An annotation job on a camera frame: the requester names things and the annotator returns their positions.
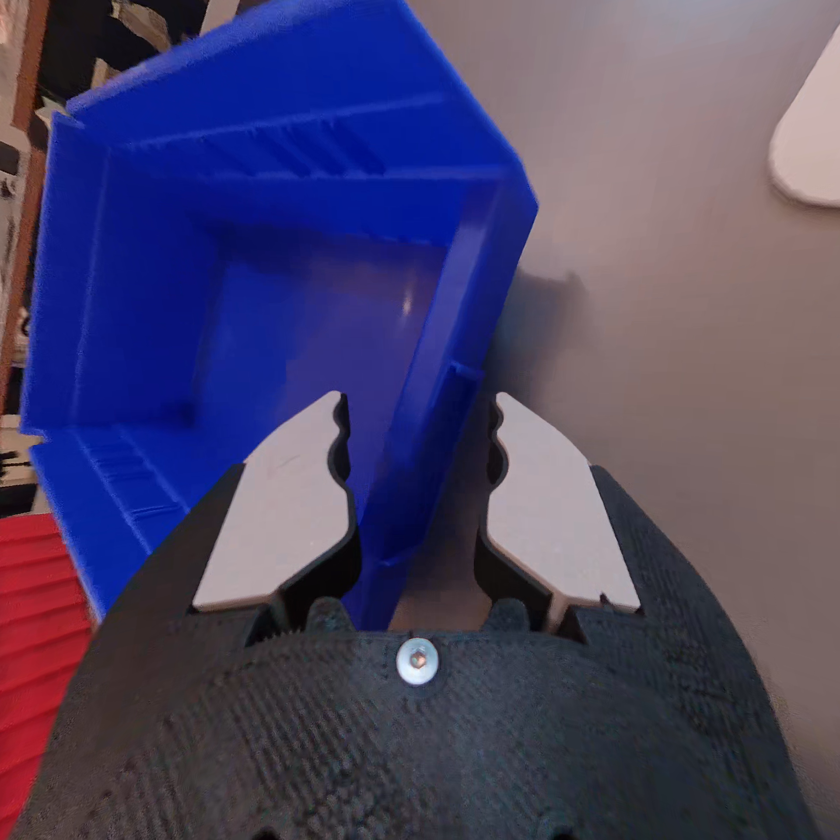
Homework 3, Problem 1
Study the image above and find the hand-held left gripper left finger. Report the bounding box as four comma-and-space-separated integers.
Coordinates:
192, 392, 363, 619

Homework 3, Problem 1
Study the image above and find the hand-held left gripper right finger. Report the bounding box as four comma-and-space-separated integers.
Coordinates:
473, 392, 644, 619

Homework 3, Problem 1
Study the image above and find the blue plastic bin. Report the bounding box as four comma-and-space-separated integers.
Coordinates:
19, 0, 540, 634

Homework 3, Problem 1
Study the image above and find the red plastic bin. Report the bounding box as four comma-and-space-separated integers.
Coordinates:
0, 514, 101, 840

